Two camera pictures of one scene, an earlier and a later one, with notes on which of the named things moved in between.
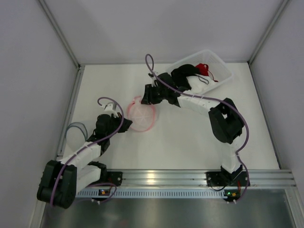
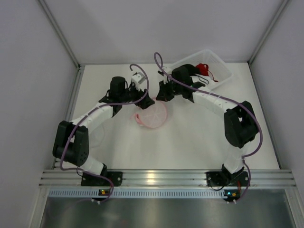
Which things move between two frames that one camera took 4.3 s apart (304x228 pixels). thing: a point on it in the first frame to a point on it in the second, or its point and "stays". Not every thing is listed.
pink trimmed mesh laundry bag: x=142 y=116 to x=154 y=116
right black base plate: x=216 y=179 stays
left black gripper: x=119 y=123 to x=138 y=95
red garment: x=204 y=69 stays
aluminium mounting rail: x=263 y=178 stays
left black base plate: x=114 y=177 stays
